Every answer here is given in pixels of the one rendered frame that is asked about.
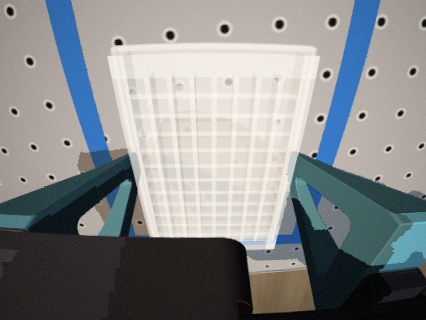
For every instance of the grey perforated base plate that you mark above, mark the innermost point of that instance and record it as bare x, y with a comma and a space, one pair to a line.
384, 141

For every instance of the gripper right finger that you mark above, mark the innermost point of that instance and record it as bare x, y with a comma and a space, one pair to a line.
388, 230

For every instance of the white well plate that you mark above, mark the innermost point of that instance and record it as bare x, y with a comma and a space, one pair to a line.
220, 88

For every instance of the blue tape outline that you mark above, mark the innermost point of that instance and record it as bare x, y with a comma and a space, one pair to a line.
357, 44

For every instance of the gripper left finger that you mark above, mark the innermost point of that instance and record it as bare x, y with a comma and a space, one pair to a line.
57, 208

